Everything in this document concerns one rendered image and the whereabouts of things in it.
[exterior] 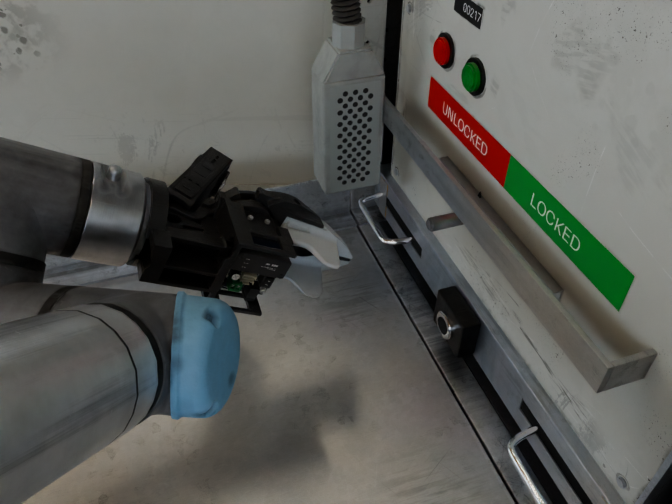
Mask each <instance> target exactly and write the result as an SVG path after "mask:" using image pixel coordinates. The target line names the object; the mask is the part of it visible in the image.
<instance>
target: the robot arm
mask: <svg viewBox="0 0 672 504"><path fill-rule="evenodd" d="M232 161H233V160H232V159H230V158H229V157H227V156H225V155H224V154H222V153H221V152H219V151H217V150H216V149H214V148H213V147H210V148H209V149H208V150H207V151H206V152H205V153H204V154H203V155H201V154H200V155H199V156H198V157H197V158H196V159H195V160H194V162H193V163H192V164H191V166H190V167H189V168H188V169H187V170H186V171H185V172H184V173H183V174H182V175H181V176H179V177H178V178H177V179H176V180H175V181H174V182H173V183H172V184H171V185H170V186H169V187H167V184H166V183H165V182H164V181H160V180H156V179H153V178H149V177H145V178H144V177H143V176H142V174H140V173H137V172H133V171H129V170H125V169H122V168H121V167H120V166H118V165H114V164H113V165H106V164H102V163H98V162H95V161H90V160H87V159H83V158H80V157H76V156H72V155H68V154H65V153H61V152H57V151H53V150H49V149H45V148H41V147H38V146H34V145H30V144H26V143H22V142H18V141H15V140H11V139H7V138H3V137H0V504H21V503H23V502H24V501H26V500H27V499H29V498H30V497H32V496H33V495H35V494H36V493H38V492H39V491H41V490H42V489H44V488H45V487H47V486H48V485H50V484H51V483H52V482H54V481H55V480H57V479H58V478H60V477H61V476H63V475H64V474H66V473H67V472H69V471H70V470H72V469H73V468H75V467H76V466H78V465H79V464H81V463H82V462H84V461H85V460H87V459H88V458H90V457H91V456H93V455H94V454H96V453H97V452H99V451H100V450H102V449H103V448H105V447H106V446H108V445H109V444H111V443H112V442H114V441H115V440H117V439H118V438H120V437H121V436H123V435H124V434H126V433H127V432H129V431H130V430H131V429H132V428H133V427H135V426H136V425H138V424H140V423H142V422H143V421H145V420H146V419H147V418H149V417H150V416H152V415H168V416H171V418H172V419H175V420H179V419H180V418H181V417H189V418H209V417H212V416H213V415H215V414H217V413H218V412H219V411H220V410H221V409H222V408H223V406H224V405H225V404H226V402H227V400H228V399H229V396H230V394H231V392H232V389H233V386H234V383H235V380H236V376H237V371H238V365H239V357H240V332H239V326H238V321H237V318H236V316H235V313H234V312H236V313H243V314H249V315H256V316H261V315H262V312H261V309H260V305H259V302H258V299H257V295H258V294H260V295H262V294H264V293H265V292H266V290H267V288H268V289H269V288H270V287H271V285H272V283H273V282H274V280H275V278H279V279H283V278H285V279H288V280H290V281H291V282H292V283H293V284H294V285H295V286H296V287H297V288H298V289H299V290H300V291H301V292H302V293H303V294H304V295H306V296H308V297H312V298H317V297H319V296H321V295H322V292H323V288H322V271H327V270H331V269H338V268H339V267H341V266H344V265H347V264H349V262H350V260H351V259H352V258H353V257H352V255H351V253H350V251H349V249H348V247H347V245H346V243H345V242H344V241H343V239H342V238H341V237H340V236H339V235H338V234H337V233H336V232H335V231H334V230H333V229H332V228H331V227H330V226H329V225H328V224H327V223H325V222H324V221H323V220H322V219H320V217H319V216H318V215H317V214H316V213H315V212H314V211H312V210H311V209H310V208H309V207H308V206H306V205H305V204H304V203H303V202H302V201H300V200H299V199H298V198H296V197H294V196H292V195H289V194H286V193H282V192H276V191H268V190H265V189H263V188H261V187H258V188H257V190H256V191H255V192H253V191H244V190H238V188H237V187H234V188H232V189H230V190H228V191H226V192H222V191H220V190H221V189H222V188H223V187H224V186H225V183H226V180H227V178H228V176H229V174H230V172H229V171H228V169H229V167H230V165H231V163H232ZM212 196H213V197H215V198H214V199H212V198H211V197H212ZM294 245H296V246H294ZM46 254H50V255H56V256H62V257H69V258H71V259H76V260H82V261H88V262H94V263H100V264H106V265H111V266H117V267H119V266H123V265H124V264H127V265H131V266H136V267H137V270H138V278H139V281H141V282H147V283H154V284H160V285H166V286H172V287H178V288H184V289H191V290H197V291H201V295H202V297H201V296H193V295H187V294H186V293H185V292H184V291H178V293H177V294H172V293H160V292H147V291H135V290H122V289H110V288H97V287H86V286H70V285H58V284H46V283H43V278H44V273H45V268H46V264H45V258H46ZM221 288H225V289H228V291H227V290H221ZM233 291H234V292H233ZM240 291H242V293H239V292H240ZM219 294H220V295H226V296H232V297H238V298H244V301H245V302H246V306H247V309H246V308H239V307H233V306H229V305H228V304H227V303H226V302H224V301H222V300H220V298H219Z"/></svg>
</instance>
